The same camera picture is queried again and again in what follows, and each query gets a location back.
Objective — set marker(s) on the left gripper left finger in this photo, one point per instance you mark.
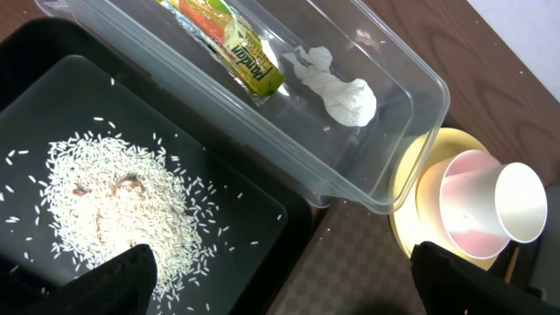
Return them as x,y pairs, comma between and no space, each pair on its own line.
122,285

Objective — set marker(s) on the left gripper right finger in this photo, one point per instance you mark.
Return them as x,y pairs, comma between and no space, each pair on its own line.
448,284

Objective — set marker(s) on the yellow plastic plate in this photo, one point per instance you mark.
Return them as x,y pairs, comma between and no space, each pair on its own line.
407,227

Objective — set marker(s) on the white paper cup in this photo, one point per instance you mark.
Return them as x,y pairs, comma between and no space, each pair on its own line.
508,201

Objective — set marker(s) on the pink small plate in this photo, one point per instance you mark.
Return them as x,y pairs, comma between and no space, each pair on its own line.
466,242

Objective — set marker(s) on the pile of white rice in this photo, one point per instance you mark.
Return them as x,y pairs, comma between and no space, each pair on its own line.
89,170

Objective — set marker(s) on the white tissue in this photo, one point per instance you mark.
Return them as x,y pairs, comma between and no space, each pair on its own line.
352,104

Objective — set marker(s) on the green orange snack wrapper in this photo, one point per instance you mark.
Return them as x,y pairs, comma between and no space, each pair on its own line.
233,42

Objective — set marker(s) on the clear plastic waste bin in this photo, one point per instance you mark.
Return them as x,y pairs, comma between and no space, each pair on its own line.
291,133

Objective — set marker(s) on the black plastic waste bin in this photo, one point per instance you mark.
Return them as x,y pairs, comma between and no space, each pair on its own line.
48,45

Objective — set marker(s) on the dark brown serving tray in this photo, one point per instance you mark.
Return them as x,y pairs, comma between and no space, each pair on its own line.
352,265

